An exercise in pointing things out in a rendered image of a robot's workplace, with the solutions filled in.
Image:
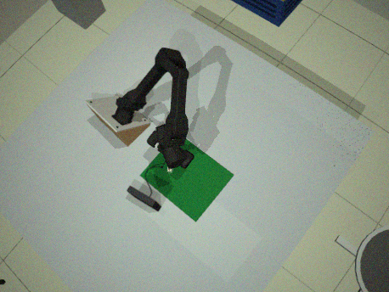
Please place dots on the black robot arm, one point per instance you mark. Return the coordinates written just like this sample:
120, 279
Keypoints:
177, 125

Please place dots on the green circuit board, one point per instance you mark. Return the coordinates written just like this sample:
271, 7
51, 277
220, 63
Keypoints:
192, 189

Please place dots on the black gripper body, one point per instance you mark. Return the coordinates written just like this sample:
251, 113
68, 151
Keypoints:
188, 157

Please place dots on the black square cooling fan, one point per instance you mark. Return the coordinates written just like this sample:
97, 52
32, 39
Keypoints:
144, 198

